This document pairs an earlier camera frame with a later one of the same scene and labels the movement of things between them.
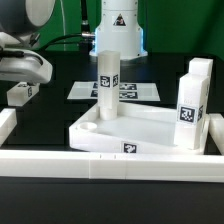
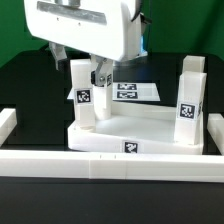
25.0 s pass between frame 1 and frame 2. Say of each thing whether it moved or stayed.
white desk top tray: stayed
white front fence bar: stayed
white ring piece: stayed
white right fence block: stayed
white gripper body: moved
